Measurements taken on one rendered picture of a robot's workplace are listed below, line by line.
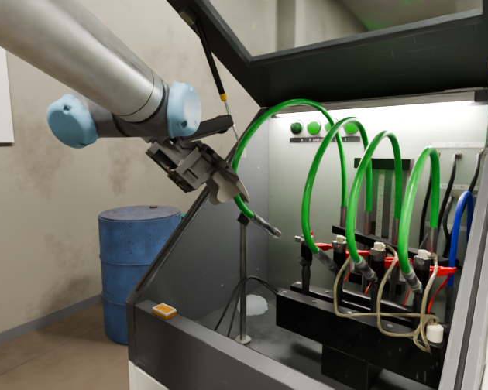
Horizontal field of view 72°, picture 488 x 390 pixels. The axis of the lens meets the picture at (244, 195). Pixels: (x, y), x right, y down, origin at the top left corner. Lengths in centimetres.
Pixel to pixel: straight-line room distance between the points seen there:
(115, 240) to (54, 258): 74
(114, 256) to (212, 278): 141
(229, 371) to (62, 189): 239
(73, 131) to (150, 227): 174
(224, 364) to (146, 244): 166
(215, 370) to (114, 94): 52
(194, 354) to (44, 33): 60
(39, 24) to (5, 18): 2
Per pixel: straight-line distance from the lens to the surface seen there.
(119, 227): 229
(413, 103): 96
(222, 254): 104
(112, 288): 247
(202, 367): 75
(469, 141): 96
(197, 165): 63
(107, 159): 308
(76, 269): 306
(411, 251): 81
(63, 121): 56
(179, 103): 47
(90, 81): 39
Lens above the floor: 132
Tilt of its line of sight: 8 degrees down
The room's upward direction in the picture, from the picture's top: straight up
